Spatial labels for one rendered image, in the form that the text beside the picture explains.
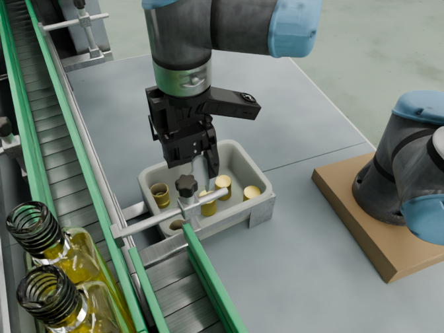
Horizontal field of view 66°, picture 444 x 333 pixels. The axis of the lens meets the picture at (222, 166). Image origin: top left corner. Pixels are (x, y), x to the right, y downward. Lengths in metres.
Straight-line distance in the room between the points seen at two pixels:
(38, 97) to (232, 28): 0.59
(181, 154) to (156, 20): 0.19
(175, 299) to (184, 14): 0.36
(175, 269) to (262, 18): 0.35
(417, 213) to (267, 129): 0.49
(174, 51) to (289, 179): 0.47
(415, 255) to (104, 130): 0.75
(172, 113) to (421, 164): 0.34
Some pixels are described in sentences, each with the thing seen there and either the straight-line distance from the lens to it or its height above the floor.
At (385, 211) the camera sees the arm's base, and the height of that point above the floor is 0.82.
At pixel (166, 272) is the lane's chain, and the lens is 0.52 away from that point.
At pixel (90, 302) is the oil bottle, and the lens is 0.29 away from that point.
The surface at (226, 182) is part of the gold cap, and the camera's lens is 0.69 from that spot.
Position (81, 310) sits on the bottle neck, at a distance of 0.28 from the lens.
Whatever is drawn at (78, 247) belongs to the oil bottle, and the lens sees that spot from 0.32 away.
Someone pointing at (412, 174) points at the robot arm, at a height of 0.99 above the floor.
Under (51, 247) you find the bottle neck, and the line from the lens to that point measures 0.30.
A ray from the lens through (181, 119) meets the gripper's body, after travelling 0.49.
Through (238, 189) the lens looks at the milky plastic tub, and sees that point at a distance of 0.74.
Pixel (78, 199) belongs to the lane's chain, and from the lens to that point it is 0.63.
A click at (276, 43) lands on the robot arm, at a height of 1.17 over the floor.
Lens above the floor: 1.35
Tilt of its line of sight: 48 degrees down
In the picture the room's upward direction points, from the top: straight up
